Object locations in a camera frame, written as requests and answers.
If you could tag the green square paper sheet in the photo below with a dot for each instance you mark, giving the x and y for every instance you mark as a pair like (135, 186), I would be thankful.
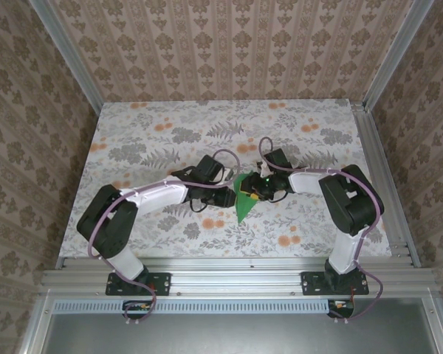
(243, 210)

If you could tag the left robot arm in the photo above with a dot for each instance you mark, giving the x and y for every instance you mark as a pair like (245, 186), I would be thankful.
(107, 225)

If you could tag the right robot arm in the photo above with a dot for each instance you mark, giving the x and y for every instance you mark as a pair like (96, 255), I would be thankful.
(354, 206)

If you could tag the grey metal sheet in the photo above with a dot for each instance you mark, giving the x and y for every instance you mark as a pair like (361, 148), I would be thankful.
(236, 335)

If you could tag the floral patterned table mat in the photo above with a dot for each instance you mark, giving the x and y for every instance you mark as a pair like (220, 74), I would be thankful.
(151, 118)

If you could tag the small black connector board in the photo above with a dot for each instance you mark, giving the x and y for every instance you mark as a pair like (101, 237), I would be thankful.
(341, 306)
(136, 307)

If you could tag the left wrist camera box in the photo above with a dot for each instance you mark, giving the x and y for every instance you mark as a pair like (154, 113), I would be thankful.
(208, 167)

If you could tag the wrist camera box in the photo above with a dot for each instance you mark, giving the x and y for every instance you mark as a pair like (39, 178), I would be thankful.
(277, 158)
(208, 167)

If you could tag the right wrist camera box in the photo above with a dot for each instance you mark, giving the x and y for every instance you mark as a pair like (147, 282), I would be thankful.
(277, 158)

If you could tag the wide aluminium frame rail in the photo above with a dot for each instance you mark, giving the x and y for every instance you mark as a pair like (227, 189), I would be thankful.
(236, 274)

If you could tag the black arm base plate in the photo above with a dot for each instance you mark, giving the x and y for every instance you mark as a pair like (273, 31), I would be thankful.
(312, 283)
(162, 284)

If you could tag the aluminium table side rail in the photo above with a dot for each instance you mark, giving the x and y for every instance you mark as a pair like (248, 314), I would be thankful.
(378, 166)

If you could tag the aluminium frame post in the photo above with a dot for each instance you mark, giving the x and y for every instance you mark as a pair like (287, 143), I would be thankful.
(72, 55)
(394, 55)

